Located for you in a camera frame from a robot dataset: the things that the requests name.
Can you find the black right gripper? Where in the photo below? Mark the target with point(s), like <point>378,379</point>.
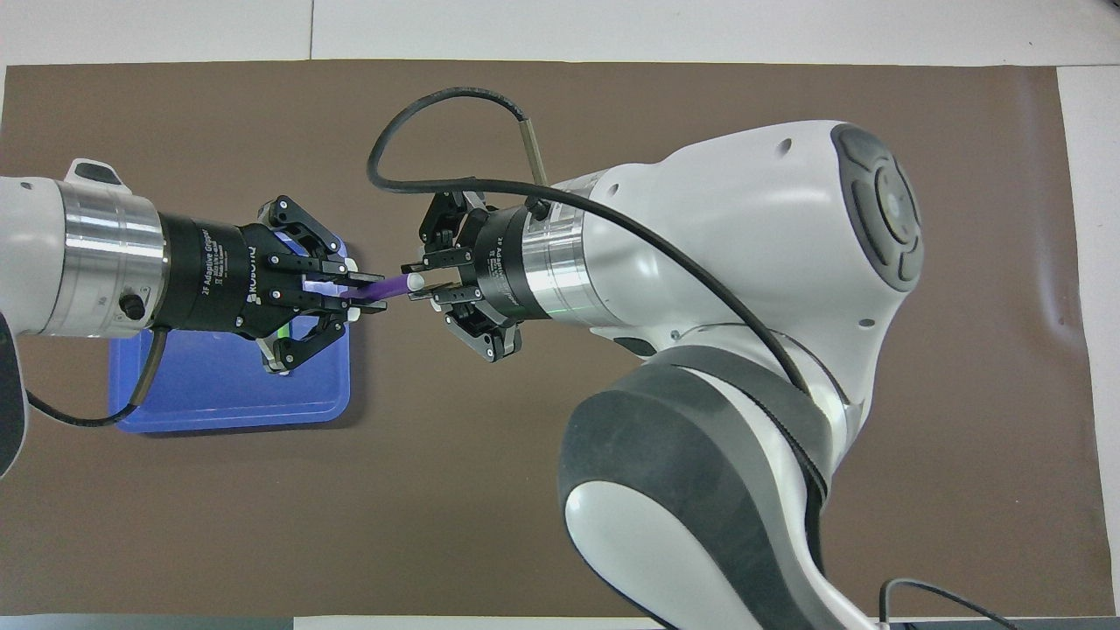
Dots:
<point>506,262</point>

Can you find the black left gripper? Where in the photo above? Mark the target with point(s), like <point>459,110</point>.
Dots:
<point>227,280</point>

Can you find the green marker pen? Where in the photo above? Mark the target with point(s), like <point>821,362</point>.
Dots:
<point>284,332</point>

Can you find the purple marker pen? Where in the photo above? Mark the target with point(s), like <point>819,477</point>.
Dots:
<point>398,285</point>

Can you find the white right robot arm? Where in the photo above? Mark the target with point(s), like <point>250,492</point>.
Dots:
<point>744,245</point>

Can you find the blue plastic tray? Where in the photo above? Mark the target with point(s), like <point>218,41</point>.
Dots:
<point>201,385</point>

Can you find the brown table mat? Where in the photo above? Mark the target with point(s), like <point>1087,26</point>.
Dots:
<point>437,525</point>

